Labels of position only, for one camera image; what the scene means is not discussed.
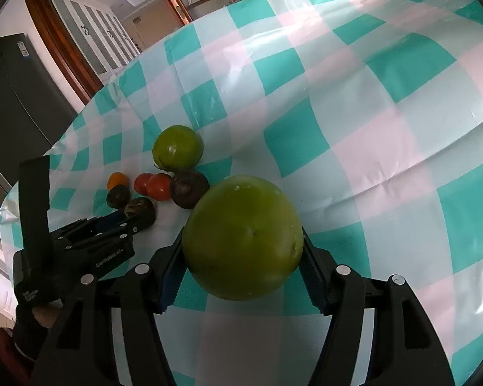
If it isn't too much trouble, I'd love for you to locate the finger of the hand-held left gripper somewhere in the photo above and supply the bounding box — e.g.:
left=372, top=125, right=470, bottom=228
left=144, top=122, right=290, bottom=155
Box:
left=70, top=212, right=156, bottom=251
left=49, top=216, right=106, bottom=247

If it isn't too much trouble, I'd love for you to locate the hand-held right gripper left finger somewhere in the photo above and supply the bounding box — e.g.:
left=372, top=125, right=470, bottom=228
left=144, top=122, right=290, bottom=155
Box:
left=29, top=227, right=189, bottom=386

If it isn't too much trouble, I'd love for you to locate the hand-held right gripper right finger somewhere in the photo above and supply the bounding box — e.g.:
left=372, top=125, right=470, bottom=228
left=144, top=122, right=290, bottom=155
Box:
left=300, top=227, right=457, bottom=386

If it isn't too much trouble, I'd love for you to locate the small dark purple fruit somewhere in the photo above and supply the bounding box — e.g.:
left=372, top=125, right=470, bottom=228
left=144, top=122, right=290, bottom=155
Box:
left=124, top=197, right=156, bottom=226

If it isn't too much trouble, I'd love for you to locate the orange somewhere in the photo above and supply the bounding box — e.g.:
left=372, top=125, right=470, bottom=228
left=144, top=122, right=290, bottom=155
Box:
left=107, top=172, right=128, bottom=190

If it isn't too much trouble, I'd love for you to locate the red tomato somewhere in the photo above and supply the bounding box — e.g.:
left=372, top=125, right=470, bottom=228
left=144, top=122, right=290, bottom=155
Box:
left=134, top=173, right=154, bottom=194
left=146, top=173, right=173, bottom=201

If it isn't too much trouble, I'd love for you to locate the large green round fruit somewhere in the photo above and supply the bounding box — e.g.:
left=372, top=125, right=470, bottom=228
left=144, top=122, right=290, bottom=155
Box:
left=181, top=175, right=305, bottom=301

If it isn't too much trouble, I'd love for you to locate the person's left forearm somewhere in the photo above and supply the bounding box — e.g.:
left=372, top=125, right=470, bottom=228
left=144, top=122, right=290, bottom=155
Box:
left=0, top=306, right=39, bottom=375

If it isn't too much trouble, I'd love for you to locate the person's left hand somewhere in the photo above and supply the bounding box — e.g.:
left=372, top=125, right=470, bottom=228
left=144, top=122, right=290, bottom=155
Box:
left=31, top=299, right=65, bottom=328

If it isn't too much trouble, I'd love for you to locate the small dark green fruit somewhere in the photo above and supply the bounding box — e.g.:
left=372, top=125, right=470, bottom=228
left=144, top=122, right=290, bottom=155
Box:
left=106, top=185, right=131, bottom=208

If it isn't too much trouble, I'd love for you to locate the large dark purple fruit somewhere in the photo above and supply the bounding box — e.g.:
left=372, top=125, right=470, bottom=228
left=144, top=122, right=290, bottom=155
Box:
left=170, top=170, right=210, bottom=210

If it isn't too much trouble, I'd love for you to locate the small green round fruit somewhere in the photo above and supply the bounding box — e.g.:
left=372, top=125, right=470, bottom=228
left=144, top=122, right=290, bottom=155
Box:
left=152, top=125, right=204, bottom=170

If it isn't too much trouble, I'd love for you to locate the dark grey refrigerator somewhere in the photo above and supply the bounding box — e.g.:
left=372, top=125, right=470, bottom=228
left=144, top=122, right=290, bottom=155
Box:
left=0, top=33, right=80, bottom=196

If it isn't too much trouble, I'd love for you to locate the teal pink checked tablecloth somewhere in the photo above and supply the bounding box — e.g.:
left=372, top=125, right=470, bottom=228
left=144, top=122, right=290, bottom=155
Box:
left=0, top=0, right=483, bottom=386

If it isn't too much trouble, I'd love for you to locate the white glass-door cabinet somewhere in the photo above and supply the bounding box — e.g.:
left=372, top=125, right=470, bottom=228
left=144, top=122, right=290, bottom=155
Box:
left=49, top=0, right=140, bottom=77

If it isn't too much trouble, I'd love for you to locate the wooden door frame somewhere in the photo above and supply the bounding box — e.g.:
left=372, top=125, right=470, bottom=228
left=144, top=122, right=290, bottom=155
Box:
left=23, top=0, right=174, bottom=102

